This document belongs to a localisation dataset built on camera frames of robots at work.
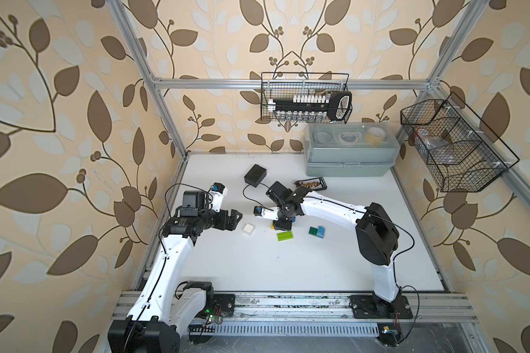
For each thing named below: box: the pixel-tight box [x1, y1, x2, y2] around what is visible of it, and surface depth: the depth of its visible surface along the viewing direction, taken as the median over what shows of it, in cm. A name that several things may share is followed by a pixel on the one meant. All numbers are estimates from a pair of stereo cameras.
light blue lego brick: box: [316, 225, 326, 240], surface depth 92 cm
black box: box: [244, 163, 268, 188], surface depth 110 cm
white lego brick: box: [242, 223, 254, 237], surface depth 91 cm
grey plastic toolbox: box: [303, 121, 401, 178], surface depth 104 cm
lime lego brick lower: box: [276, 230, 294, 242], surface depth 93 cm
